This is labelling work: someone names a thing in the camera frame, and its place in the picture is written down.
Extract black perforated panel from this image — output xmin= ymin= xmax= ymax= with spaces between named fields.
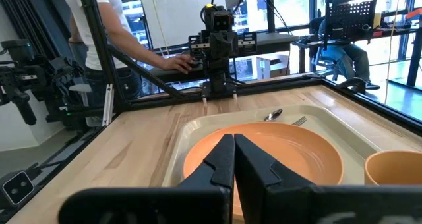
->
xmin=324 ymin=0 xmax=378 ymax=42

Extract whiteboard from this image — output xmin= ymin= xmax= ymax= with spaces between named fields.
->
xmin=138 ymin=0 xmax=231 ymax=49

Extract person's hand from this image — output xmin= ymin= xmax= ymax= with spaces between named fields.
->
xmin=161 ymin=54 xmax=195 ymax=75

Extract beige plastic tray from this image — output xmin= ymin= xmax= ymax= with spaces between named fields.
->
xmin=161 ymin=104 xmax=380 ymax=188

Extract dark desk top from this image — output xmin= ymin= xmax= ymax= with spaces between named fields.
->
xmin=150 ymin=64 xmax=207 ymax=84

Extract person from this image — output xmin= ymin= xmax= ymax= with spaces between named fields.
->
xmin=309 ymin=0 xmax=382 ymax=90
xmin=67 ymin=0 xmax=195 ymax=103

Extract orange cup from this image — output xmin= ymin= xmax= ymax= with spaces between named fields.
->
xmin=364 ymin=150 xmax=422 ymax=187

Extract white frame bracket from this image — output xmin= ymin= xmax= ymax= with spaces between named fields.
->
xmin=102 ymin=83 xmax=115 ymax=126

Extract grey desk top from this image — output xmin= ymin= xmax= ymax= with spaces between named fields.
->
xmin=237 ymin=31 xmax=299 ymax=53

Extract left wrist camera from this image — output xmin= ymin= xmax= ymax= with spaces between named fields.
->
xmin=200 ymin=3 xmax=235 ymax=33

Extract silver metal spoon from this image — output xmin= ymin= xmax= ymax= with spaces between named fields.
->
xmin=263 ymin=109 xmax=284 ymax=123

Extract black table-level camera box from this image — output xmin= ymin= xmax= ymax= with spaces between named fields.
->
xmin=1 ymin=170 xmax=36 ymax=206

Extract cardboard box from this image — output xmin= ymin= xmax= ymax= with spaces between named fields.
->
xmin=256 ymin=52 xmax=291 ymax=80

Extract office chair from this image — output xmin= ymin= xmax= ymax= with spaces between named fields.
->
xmin=308 ymin=42 xmax=340 ymax=82

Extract black folded panels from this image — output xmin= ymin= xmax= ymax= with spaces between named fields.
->
xmin=0 ymin=0 xmax=76 ymax=62

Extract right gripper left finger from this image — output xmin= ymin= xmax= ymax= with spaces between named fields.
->
xmin=57 ymin=134 xmax=235 ymax=224

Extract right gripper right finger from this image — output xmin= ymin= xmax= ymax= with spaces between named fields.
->
xmin=234 ymin=134 xmax=422 ymax=224

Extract orange plate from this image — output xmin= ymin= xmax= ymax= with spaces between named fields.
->
xmin=183 ymin=121 xmax=344 ymax=221

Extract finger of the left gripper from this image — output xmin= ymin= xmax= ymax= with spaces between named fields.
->
xmin=229 ymin=65 xmax=239 ymax=102
xmin=199 ymin=57 xmax=212 ymax=105

